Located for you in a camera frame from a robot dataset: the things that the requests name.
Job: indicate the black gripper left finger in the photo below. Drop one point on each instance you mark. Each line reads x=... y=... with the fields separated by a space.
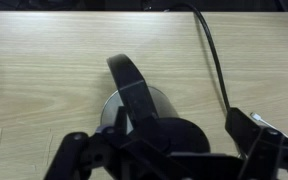
x=74 y=156

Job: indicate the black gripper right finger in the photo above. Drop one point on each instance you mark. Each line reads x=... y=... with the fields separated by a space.
x=267 y=150

